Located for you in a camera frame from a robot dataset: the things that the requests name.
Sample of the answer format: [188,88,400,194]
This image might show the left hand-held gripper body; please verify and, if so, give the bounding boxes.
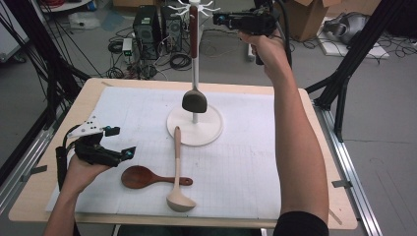
[67,114,124,168]

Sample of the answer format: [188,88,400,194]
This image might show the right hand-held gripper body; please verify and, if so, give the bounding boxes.
[228,0,279,37]

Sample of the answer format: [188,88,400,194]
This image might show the brown wooden spoon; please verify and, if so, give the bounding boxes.
[120,165,194,190]

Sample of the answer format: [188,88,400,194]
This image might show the beige ladle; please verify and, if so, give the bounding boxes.
[165,126,198,212]

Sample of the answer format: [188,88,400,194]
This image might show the metal spatula with wooden handle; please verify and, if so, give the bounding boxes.
[181,4,209,114]

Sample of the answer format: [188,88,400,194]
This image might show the white utensil rack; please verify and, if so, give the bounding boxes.
[166,0,225,147]

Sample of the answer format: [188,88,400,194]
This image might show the person's left hand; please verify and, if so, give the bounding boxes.
[59,154,112,199]

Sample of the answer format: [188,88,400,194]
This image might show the person's right hand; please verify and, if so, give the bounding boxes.
[238,29,295,85]

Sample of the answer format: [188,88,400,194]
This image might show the white stand pole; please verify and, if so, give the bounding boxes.
[246,42,260,63]

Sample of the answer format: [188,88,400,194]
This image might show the light wooden table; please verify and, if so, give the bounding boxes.
[8,77,358,230]

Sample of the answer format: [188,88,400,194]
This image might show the slim black computer tower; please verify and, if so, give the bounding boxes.
[160,6,183,53]

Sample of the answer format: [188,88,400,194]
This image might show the open cardboard box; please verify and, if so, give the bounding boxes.
[279,0,342,42]

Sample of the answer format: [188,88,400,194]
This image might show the large black computer tower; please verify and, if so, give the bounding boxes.
[132,5,162,61]

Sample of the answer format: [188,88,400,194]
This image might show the small white box device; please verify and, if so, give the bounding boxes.
[121,37,134,57]

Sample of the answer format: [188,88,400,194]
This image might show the grey headset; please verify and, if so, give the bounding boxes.
[323,12,371,45]

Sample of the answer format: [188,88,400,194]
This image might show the white grid mat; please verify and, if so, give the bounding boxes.
[45,86,283,221]

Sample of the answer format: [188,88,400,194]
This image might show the clear plastic bag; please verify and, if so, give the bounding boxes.
[68,12,101,31]

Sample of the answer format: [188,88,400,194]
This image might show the white foam board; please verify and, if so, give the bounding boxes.
[316,16,391,61]

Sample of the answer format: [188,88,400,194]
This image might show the round white table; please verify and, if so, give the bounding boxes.
[38,0,93,14]

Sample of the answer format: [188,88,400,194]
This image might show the person's black sleeve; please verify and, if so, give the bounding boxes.
[272,210,330,236]

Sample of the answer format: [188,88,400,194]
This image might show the thin wooden stick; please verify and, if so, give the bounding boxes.
[328,207,344,226]

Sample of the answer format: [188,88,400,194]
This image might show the right hand-held gripper black cable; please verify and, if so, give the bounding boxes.
[274,0,294,68]

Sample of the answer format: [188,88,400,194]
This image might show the hand-held gripper black cable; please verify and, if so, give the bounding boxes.
[54,123,83,193]
[274,0,294,68]

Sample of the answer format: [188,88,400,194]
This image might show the left hand-held gripper black cable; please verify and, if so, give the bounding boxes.
[54,123,83,193]

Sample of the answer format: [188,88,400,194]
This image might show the loose black floor cables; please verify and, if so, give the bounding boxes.
[290,32,318,54]

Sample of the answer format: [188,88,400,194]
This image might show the grey metal bracket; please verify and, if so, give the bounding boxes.
[330,179,354,189]
[20,164,49,183]

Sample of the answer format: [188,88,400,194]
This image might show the aluminium rail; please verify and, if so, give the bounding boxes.
[0,107,65,214]
[313,101,384,236]

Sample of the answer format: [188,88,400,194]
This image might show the black frame with cables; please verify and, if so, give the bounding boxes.
[0,0,91,180]

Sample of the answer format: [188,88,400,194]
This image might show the black frame struts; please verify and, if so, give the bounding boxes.
[304,0,407,144]

